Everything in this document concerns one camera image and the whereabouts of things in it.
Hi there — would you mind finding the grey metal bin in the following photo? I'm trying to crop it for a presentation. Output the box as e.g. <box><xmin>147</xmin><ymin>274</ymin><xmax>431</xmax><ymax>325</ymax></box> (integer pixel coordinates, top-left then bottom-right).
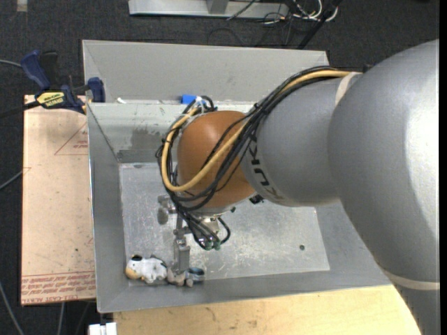
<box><xmin>82</xmin><ymin>39</ymin><xmax>394</xmax><ymax>314</ymax></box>

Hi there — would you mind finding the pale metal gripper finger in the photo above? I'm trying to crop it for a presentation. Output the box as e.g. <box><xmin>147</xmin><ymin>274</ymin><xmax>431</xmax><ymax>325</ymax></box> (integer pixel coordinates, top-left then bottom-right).
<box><xmin>180</xmin><ymin>239</ymin><xmax>192</xmax><ymax>276</ymax></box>
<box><xmin>173</xmin><ymin>238</ymin><xmax>181</xmax><ymax>276</ymax></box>

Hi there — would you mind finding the white toy animal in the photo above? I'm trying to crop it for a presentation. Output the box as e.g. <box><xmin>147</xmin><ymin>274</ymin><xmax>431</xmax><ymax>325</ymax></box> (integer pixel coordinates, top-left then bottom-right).
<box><xmin>124</xmin><ymin>254</ymin><xmax>168</xmax><ymax>285</ymax></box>

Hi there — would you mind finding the brown cardboard board red print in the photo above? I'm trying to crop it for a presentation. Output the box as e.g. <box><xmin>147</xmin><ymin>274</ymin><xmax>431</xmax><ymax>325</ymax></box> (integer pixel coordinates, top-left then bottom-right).
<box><xmin>21</xmin><ymin>94</ymin><xmax>97</xmax><ymax>306</ymax></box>

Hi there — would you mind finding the beige grey lumpy toy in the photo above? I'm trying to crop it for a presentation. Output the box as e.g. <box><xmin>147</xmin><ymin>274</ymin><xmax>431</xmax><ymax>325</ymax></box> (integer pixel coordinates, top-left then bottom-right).
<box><xmin>166</xmin><ymin>269</ymin><xmax>195</xmax><ymax>288</ymax></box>

